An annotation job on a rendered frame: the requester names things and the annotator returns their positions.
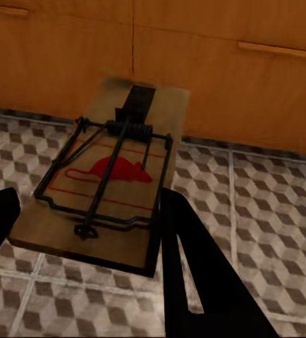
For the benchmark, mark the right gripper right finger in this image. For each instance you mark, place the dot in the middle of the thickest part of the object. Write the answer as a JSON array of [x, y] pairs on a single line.
[[230, 311]]

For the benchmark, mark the mousetrap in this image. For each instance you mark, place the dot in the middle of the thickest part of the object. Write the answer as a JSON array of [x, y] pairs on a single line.
[[100, 200]]

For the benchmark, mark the cabinet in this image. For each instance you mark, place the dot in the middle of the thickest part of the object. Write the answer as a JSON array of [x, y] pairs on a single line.
[[244, 61]]

